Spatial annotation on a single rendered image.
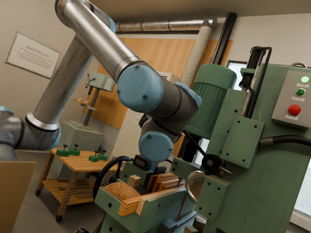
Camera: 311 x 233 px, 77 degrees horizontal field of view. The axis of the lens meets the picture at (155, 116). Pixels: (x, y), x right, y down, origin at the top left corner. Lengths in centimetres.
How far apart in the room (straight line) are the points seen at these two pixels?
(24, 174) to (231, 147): 80
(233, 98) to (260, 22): 194
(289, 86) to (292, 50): 176
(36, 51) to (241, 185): 330
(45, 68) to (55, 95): 265
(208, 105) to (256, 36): 186
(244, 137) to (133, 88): 41
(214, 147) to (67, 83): 68
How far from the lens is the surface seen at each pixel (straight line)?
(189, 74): 248
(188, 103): 49
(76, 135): 298
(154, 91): 38
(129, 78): 40
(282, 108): 71
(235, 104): 83
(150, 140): 50
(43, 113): 103
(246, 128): 68
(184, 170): 89
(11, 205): 103
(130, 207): 65
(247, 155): 67
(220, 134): 81
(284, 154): 75
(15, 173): 96
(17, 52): 350
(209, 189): 69
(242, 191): 76
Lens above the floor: 120
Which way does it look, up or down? 1 degrees up
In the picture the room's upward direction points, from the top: 20 degrees clockwise
